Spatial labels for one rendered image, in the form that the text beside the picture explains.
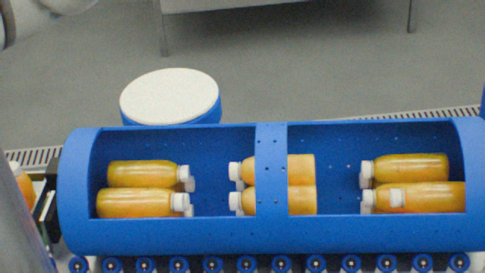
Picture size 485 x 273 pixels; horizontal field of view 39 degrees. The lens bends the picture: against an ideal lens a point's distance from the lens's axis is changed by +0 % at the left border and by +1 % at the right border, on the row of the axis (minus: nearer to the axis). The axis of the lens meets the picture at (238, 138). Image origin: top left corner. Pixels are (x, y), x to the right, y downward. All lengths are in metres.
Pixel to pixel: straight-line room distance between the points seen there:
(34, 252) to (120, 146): 0.92
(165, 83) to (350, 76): 2.03
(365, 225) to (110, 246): 0.53
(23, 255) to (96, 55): 3.63
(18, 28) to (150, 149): 1.01
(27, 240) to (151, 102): 1.21
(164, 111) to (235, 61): 2.21
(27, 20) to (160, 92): 1.31
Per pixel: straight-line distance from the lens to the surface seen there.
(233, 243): 1.41
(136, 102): 1.91
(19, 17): 0.64
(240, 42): 4.23
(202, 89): 1.92
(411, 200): 1.43
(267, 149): 1.37
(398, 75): 3.88
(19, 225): 0.71
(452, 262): 1.53
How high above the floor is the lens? 2.08
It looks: 38 degrees down
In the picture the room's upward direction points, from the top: 5 degrees counter-clockwise
